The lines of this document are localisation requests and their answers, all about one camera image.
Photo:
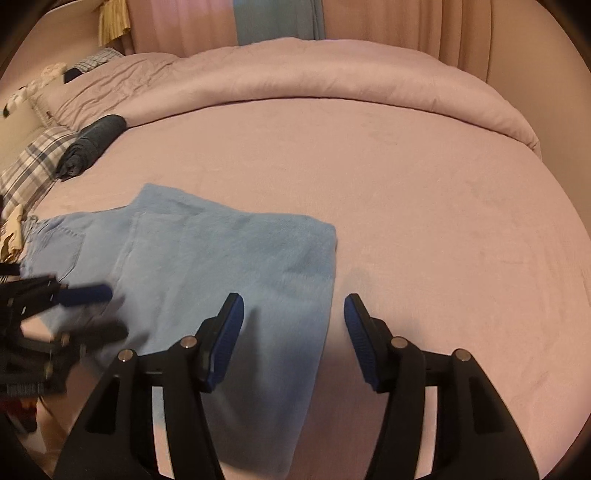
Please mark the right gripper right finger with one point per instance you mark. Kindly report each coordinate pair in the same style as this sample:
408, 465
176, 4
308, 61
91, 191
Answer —
476, 435

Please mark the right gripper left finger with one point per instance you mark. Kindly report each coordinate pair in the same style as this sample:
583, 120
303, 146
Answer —
113, 438

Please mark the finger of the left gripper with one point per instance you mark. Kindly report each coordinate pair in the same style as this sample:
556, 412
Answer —
96, 336
84, 295

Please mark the light blue denim pants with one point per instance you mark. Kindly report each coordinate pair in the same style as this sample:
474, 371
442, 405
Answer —
171, 259

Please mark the beige patterned cloth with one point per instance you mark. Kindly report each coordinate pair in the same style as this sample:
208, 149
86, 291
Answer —
12, 239

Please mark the plaid pillow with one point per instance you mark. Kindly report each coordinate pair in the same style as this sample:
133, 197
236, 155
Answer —
25, 182

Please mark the dark rolled garment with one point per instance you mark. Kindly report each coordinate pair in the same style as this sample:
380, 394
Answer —
89, 146

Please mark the pink wrinkled pillow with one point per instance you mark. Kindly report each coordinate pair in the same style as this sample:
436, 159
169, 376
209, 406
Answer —
92, 95

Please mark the white plush toy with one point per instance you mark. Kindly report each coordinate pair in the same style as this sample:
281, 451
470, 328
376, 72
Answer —
48, 74

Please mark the blue curtain panel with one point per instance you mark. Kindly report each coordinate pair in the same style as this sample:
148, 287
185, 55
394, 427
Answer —
261, 20

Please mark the pink folded duvet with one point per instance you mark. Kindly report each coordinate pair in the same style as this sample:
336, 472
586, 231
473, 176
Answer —
328, 69

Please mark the pink curtain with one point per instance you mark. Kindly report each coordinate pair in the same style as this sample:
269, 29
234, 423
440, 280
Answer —
457, 32

